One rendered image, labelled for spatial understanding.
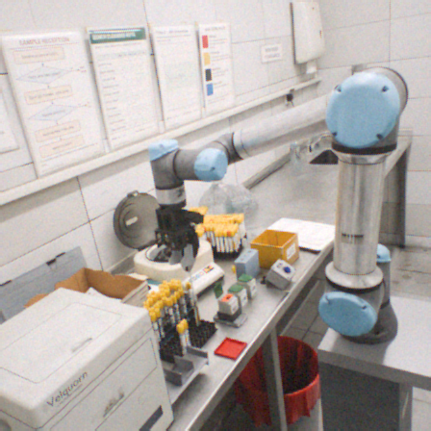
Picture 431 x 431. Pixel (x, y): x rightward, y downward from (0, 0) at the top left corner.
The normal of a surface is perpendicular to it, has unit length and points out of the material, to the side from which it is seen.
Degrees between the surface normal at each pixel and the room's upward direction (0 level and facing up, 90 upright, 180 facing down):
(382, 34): 90
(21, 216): 90
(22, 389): 0
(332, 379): 90
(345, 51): 90
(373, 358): 1
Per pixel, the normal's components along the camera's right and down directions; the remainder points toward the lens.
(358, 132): -0.48, 0.23
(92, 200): 0.84, 0.08
